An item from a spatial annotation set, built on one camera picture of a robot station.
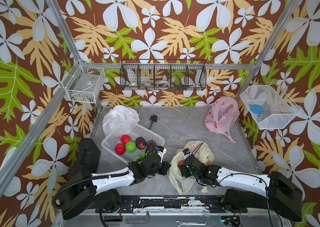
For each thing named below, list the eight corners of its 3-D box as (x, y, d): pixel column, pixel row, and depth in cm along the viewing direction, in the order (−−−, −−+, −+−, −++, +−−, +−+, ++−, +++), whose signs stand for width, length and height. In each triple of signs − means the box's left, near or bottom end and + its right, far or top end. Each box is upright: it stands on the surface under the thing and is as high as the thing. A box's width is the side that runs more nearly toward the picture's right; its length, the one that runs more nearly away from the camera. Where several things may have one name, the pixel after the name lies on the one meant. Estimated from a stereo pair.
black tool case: (84, 179, 85) (68, 168, 70) (93, 152, 96) (81, 137, 81) (97, 179, 85) (84, 168, 70) (104, 152, 96) (94, 137, 81)
